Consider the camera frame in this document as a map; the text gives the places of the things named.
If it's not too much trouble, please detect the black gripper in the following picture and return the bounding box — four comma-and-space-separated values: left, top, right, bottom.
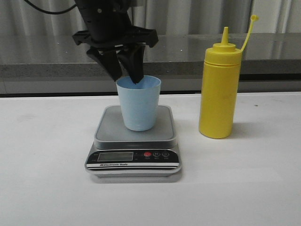
72, 0, 158, 84

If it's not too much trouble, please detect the light blue plastic cup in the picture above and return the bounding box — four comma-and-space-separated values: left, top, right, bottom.
116, 75, 161, 131

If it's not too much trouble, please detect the yellow squeeze bottle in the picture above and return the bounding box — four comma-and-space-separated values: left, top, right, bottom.
199, 15, 259, 139

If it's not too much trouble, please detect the silver digital kitchen scale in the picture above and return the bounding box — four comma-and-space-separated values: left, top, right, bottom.
85, 105, 182, 183

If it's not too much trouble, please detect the grey stone counter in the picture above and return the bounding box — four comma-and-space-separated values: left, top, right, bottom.
0, 33, 301, 96

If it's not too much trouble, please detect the grey pleated curtain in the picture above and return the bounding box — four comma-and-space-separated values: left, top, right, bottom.
0, 0, 301, 36

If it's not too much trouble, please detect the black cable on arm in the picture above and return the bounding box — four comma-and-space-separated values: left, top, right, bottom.
23, 0, 77, 14

